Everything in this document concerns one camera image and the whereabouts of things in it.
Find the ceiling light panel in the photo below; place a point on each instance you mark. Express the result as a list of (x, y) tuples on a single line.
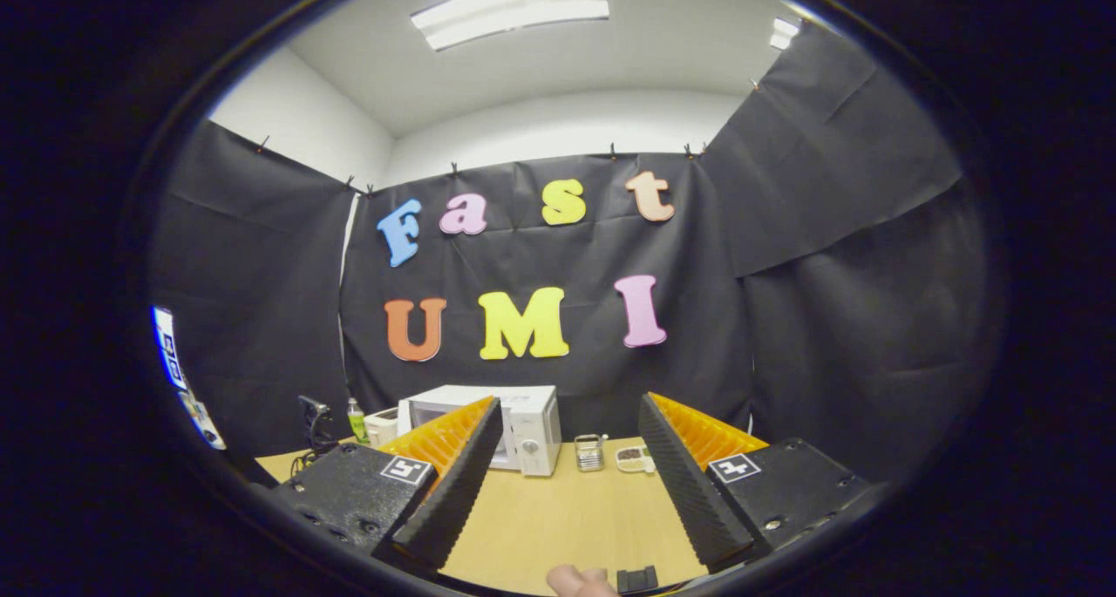
[(510, 9), (785, 32)]

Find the white microwave oven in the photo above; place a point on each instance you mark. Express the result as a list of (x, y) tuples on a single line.
[(532, 431)]

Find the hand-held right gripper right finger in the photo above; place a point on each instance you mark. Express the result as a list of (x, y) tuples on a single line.
[(689, 492)]

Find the green label drink bottle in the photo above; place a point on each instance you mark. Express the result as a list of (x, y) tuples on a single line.
[(357, 427)]

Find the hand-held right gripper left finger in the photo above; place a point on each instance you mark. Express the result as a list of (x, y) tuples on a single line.
[(453, 492)]

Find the white compartment snack dish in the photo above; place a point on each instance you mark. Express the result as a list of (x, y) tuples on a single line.
[(632, 459)]

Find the blue white wall poster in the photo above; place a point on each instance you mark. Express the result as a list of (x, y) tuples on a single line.
[(170, 353)]

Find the cream toaster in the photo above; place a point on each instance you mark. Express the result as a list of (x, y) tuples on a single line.
[(382, 427)]

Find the black backdrop cloth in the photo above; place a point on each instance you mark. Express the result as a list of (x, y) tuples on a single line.
[(785, 318)]

